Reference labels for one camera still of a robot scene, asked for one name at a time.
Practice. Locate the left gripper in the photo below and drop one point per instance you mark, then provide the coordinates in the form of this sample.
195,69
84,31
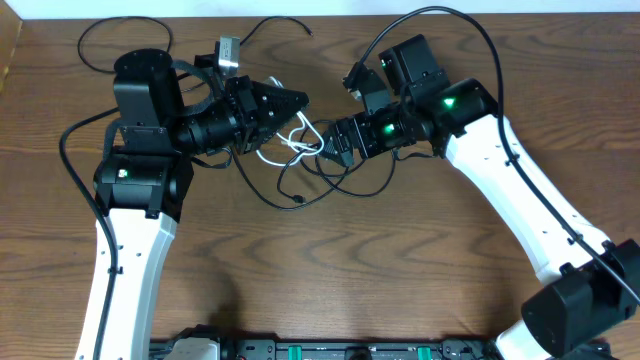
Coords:
261,119

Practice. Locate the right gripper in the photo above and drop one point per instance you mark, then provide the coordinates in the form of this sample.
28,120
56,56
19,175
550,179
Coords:
358,124

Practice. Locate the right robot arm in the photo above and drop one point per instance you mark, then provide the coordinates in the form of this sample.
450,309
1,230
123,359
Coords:
587,281

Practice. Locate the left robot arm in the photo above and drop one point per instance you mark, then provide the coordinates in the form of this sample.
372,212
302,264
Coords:
170,113

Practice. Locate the wooden side panel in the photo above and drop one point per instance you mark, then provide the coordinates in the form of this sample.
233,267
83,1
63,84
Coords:
10,29

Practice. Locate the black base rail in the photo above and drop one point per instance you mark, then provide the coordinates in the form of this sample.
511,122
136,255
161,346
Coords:
202,348

